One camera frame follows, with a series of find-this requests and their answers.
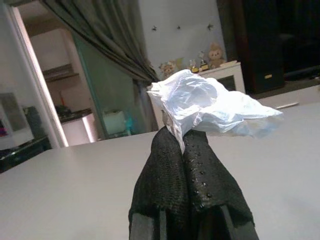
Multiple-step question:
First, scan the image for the white low cabinet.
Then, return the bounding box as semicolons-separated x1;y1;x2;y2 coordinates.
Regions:
198;61;246;95

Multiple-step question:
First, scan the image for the small bear figurine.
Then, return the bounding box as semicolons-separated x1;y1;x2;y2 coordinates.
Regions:
159;61;177;80

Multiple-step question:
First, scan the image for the small glass trophy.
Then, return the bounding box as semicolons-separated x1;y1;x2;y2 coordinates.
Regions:
187;59;198;74

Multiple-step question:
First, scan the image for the beige teddy bear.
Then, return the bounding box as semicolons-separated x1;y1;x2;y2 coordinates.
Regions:
206;42;226;70

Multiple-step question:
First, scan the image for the frosted glass sliding door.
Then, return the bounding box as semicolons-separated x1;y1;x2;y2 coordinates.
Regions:
71;32;157;140

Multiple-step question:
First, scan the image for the white plastic bag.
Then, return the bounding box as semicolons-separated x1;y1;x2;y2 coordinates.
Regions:
146;69;285;151

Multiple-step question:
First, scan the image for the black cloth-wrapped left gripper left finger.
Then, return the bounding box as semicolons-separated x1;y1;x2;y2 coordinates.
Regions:
128;128;187;240

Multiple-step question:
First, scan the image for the dark television stand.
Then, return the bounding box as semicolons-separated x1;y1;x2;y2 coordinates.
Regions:
281;0;320;81

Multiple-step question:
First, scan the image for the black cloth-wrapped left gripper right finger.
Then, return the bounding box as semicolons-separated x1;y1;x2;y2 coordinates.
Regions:
183;131;261;240

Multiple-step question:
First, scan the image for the white box appliance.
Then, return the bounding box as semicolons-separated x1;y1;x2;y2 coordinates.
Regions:
0;91;35;151

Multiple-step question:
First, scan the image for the black kitchen counter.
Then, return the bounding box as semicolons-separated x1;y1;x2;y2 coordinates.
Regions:
0;135;53;174

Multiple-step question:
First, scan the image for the grey-green curtain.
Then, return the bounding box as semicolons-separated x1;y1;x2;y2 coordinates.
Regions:
41;0;159;83

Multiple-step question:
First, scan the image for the tall black speaker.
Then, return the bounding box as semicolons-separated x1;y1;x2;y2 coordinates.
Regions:
233;0;286;95

